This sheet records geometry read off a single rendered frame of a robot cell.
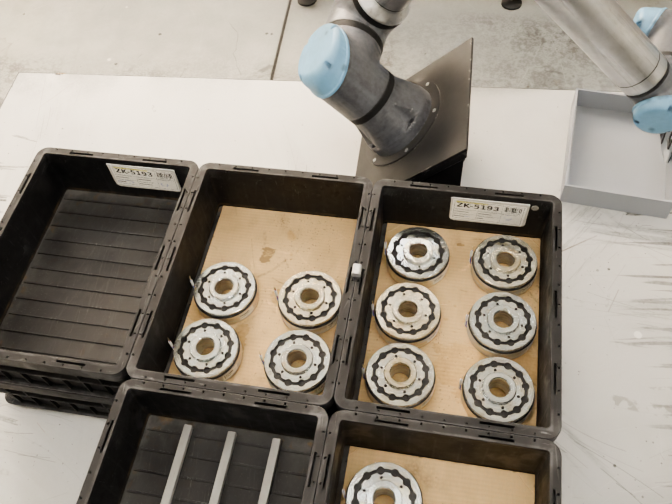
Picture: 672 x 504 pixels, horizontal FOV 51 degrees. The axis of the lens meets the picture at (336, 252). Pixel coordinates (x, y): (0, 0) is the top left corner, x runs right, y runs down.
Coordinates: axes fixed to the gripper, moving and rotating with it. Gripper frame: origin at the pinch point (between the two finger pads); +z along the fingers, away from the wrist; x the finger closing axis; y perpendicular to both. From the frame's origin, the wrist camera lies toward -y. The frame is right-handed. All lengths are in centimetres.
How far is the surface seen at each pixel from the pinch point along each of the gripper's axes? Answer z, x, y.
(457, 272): -10, -36, 42
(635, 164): 2.9, -6.0, 1.3
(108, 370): -20, -81, 76
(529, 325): -13, -24, 51
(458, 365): -10, -33, 59
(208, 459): -10, -65, 82
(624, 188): 2.9, -7.9, 8.0
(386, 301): -13, -46, 52
